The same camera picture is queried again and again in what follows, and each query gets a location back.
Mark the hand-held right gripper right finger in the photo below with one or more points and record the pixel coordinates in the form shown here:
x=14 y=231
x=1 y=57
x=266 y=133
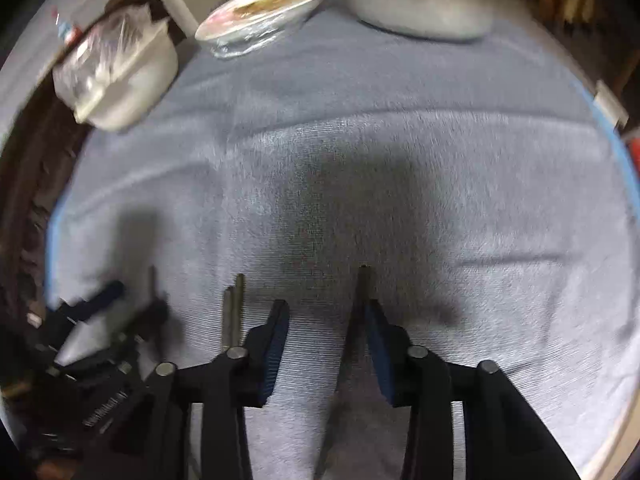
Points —
x=382 y=355

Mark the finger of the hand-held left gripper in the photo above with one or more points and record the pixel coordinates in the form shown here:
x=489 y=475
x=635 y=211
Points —
x=100 y=296
x=150 y=317

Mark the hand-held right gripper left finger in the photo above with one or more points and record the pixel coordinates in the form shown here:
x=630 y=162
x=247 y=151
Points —
x=272 y=355

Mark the dark carved wooden side table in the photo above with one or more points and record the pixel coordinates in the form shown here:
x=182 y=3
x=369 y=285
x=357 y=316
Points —
x=25 y=170

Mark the grey table cloth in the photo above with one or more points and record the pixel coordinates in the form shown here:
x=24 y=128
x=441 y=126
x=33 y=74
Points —
x=350 y=160

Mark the white bowl with plastic bag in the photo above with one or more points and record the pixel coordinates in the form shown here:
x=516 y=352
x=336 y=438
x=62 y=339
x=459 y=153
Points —
x=125 y=85

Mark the blue table cover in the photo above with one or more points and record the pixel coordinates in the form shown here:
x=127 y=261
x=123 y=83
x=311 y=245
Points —
x=616 y=135

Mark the white dish with food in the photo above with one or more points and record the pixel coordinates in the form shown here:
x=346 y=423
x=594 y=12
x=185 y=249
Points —
x=262 y=15

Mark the metal pot with lid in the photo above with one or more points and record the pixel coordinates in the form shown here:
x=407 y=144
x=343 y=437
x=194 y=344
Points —
x=425 y=2

